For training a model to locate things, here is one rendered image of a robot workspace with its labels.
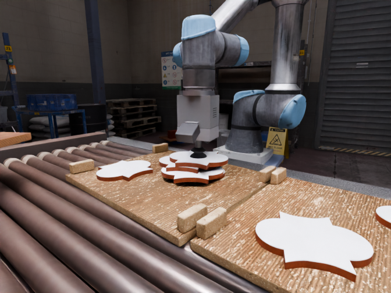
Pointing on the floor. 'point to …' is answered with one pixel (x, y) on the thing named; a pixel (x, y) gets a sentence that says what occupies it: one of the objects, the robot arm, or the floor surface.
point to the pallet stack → (132, 117)
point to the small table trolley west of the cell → (48, 118)
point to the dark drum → (92, 118)
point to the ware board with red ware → (171, 137)
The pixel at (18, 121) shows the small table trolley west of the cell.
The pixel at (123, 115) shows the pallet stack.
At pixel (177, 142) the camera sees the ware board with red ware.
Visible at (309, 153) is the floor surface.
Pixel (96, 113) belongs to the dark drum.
